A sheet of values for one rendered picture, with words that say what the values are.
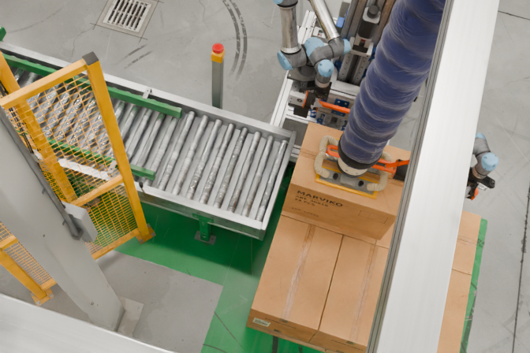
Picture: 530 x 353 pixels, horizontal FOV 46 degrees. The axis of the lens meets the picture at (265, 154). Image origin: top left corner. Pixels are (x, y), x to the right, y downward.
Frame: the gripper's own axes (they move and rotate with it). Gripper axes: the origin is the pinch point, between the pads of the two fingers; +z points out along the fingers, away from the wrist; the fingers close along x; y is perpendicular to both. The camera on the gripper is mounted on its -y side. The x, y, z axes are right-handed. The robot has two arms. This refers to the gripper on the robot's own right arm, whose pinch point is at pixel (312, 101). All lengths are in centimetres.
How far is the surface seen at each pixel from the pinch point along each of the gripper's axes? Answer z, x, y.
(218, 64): 29, 26, -62
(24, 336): -199, -174, -27
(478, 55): -184, -93, 33
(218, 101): 73, 26, -62
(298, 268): 67, -72, 18
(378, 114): -63, -37, 29
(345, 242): 67, -49, 41
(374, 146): -31, -35, 34
